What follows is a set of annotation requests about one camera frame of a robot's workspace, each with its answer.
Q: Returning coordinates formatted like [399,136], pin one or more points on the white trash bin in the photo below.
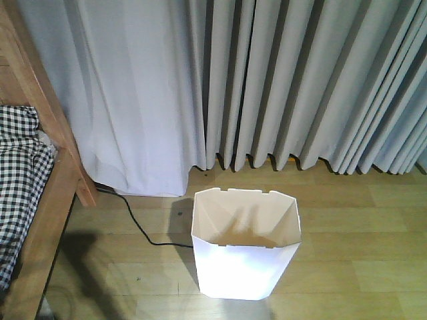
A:
[243,241]

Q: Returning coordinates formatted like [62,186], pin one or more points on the white sheer curtain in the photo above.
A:
[125,75]

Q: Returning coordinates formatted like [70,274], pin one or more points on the grey pleated curtain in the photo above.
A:
[342,81]

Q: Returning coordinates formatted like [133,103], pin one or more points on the black white checkered bedding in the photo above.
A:
[27,159]

